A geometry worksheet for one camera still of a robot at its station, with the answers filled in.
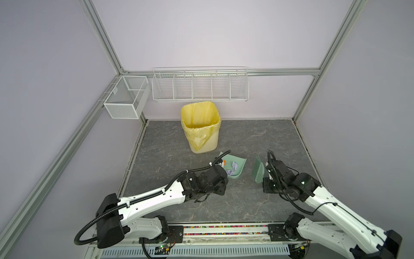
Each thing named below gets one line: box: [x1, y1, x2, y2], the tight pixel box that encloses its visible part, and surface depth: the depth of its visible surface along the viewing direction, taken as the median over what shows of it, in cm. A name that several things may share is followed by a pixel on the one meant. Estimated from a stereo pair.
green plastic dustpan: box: [218, 151, 247, 179], surface depth 80 cm
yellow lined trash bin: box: [180, 101, 222, 154], surface depth 96 cm
